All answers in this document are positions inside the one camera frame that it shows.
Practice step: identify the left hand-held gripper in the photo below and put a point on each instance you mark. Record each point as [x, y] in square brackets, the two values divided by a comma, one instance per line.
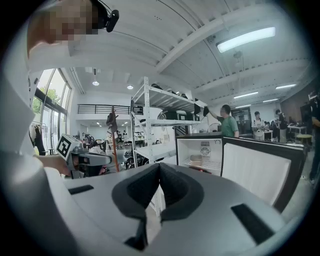
[65, 147]

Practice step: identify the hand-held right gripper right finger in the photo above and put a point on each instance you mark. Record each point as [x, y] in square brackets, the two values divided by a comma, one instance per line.
[215, 207]

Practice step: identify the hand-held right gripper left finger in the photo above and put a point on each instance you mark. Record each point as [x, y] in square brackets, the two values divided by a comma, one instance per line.
[100, 200]

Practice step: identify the black mini fridge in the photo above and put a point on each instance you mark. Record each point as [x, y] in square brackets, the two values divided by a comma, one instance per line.
[255, 170]

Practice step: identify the person's left forearm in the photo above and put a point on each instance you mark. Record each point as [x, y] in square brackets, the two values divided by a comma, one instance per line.
[53, 163]

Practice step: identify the red-brown wooden coat stand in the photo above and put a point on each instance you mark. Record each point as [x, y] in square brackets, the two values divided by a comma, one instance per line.
[113, 140]

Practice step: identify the black mezzanine railing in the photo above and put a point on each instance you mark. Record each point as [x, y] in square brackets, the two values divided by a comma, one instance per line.
[105, 109]

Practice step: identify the white metal shelving rack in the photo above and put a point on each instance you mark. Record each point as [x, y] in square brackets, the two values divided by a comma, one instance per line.
[160, 122]

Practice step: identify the round pendant lamp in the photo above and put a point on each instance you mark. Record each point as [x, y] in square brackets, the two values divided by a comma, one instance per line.
[95, 82]
[130, 87]

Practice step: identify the white floor fan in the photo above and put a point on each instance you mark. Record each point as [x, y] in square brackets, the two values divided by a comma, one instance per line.
[214, 127]

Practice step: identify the person's white shirt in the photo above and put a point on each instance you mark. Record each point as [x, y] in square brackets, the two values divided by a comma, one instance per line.
[15, 125]

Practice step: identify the round wooden stool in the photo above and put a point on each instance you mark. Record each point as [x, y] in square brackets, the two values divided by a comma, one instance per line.
[304, 138]

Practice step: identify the person's head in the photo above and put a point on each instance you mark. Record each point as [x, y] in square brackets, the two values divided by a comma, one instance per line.
[40, 27]

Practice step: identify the long ceiling light panel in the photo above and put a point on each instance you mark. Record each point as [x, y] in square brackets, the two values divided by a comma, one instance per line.
[246, 38]

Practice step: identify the clothes rail with garments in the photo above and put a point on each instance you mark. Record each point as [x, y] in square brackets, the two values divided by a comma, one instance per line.
[37, 136]

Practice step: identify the black head-worn camera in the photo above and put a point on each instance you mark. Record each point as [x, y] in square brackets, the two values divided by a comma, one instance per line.
[112, 21]

